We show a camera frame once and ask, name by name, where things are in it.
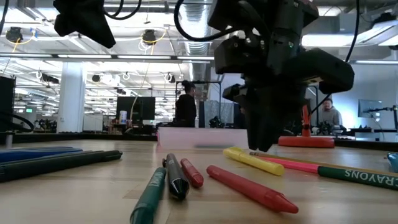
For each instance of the yellow highlighter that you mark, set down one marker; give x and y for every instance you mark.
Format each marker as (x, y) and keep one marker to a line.
(255, 161)

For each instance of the large black panel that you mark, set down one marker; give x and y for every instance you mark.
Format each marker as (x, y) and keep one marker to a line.
(7, 102)

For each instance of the black metal rig frame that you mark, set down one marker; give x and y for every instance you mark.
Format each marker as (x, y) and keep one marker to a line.
(205, 82)

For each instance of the white cabinet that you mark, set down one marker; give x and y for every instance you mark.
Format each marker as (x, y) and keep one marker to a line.
(93, 123)

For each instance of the black pen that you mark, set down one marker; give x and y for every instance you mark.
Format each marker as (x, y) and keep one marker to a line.
(85, 152)
(62, 163)

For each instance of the white wipes canister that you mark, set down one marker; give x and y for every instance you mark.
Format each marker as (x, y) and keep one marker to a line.
(123, 117)

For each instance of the wall mounted monitor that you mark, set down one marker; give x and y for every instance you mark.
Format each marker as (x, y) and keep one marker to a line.
(370, 108)

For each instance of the pink highlighter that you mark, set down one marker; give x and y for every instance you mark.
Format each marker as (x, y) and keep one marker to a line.
(295, 165)

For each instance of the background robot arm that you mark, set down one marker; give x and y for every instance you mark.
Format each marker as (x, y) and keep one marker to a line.
(325, 127)
(215, 122)

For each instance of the dark pen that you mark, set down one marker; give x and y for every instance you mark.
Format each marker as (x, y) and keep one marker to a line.
(208, 146)

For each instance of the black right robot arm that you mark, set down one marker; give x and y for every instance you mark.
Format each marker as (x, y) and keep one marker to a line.
(289, 18)

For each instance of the red desk lamp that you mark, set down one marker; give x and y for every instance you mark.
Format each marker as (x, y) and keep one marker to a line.
(306, 142)

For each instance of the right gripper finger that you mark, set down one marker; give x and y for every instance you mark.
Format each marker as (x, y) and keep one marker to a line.
(286, 109)
(258, 118)

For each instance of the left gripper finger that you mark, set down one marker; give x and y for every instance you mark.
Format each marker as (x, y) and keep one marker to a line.
(102, 32)

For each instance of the clear supply box pink lid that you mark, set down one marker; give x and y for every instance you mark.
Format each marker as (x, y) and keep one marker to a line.
(199, 138)

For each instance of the long red crayon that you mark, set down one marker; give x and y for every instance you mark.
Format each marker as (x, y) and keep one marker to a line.
(248, 187)

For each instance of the green exit sign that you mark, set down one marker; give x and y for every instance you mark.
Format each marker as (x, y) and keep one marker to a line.
(29, 110)

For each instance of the black computer monitor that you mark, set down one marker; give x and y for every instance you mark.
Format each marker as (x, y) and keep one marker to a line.
(136, 109)

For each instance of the black marker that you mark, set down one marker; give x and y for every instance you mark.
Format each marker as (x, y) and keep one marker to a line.
(175, 177)

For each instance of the person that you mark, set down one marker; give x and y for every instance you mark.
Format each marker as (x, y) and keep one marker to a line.
(331, 116)
(186, 109)

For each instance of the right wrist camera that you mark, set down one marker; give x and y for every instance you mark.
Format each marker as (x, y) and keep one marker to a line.
(234, 57)

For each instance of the blue scissors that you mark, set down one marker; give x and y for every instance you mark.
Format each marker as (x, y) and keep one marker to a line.
(31, 154)

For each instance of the grey marbled curtain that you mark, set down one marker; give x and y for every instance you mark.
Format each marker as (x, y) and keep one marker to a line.
(217, 112)

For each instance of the short red crayon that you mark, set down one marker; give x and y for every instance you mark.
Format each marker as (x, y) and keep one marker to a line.
(192, 174)

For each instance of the black boom stand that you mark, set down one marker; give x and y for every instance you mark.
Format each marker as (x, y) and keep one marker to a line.
(395, 118)

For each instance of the blue and white glue stick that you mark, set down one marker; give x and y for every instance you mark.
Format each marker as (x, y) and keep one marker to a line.
(394, 161)

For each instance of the black ceiling camera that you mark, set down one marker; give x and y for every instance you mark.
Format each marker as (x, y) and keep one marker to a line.
(149, 37)
(14, 34)

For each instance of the green crayon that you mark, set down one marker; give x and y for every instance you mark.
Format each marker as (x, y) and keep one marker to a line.
(152, 193)
(357, 177)

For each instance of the small grey metal post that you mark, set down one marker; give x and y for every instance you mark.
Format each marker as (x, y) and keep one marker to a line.
(9, 140)

